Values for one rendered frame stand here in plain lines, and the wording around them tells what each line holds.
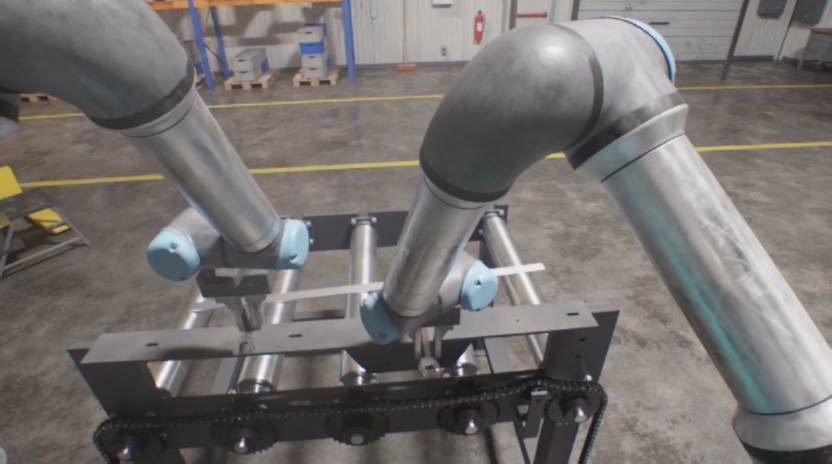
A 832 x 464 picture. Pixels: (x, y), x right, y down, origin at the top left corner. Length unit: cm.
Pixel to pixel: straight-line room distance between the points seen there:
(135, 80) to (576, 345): 110
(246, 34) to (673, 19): 953
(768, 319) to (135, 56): 53
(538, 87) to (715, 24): 1218
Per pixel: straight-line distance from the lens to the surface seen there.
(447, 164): 36
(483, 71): 36
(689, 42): 1220
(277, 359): 141
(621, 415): 247
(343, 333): 103
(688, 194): 42
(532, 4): 1028
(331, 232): 199
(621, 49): 42
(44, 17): 37
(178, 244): 67
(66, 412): 292
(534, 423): 129
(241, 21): 1019
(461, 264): 69
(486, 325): 104
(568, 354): 123
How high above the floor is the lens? 190
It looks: 29 degrees down
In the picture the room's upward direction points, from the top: 1 degrees counter-clockwise
